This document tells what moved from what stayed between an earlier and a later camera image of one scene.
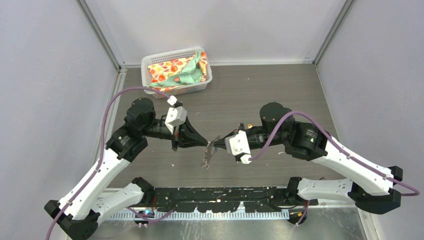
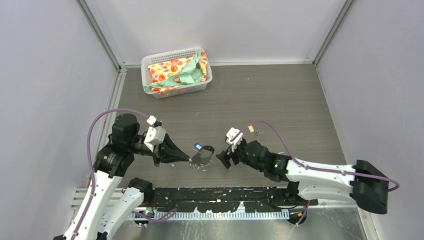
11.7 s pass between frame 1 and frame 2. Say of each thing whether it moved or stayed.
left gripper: moved
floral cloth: stayed
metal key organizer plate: moved
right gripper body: moved
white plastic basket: stayed
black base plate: stayed
